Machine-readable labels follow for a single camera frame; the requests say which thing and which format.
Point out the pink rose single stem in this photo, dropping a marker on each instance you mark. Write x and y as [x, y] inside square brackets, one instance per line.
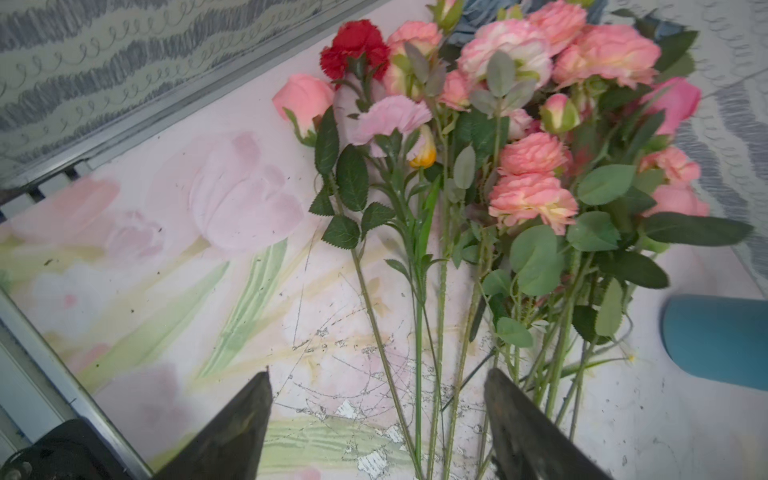
[307, 103]

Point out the tall blue ceramic vase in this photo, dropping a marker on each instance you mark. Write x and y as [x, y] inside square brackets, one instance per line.
[717, 338]

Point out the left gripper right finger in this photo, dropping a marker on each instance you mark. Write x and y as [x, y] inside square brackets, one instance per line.
[526, 444]

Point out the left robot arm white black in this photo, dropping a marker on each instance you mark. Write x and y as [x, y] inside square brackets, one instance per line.
[73, 450]

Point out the pink flower bunch on table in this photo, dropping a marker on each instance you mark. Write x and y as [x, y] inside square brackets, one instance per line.
[636, 189]

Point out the red carnation stem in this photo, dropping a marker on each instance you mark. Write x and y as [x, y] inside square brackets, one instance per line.
[354, 39]

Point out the blue grey rose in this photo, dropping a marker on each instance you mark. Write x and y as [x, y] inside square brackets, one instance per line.
[476, 14]

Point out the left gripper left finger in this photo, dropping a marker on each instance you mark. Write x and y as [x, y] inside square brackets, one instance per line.
[230, 445]

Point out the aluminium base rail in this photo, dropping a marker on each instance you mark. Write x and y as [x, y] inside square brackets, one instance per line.
[51, 394]

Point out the light pink carnation stem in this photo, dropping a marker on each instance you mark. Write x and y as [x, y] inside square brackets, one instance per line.
[386, 132]

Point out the pink carnation spray stem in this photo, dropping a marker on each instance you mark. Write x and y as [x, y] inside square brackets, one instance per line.
[503, 203]

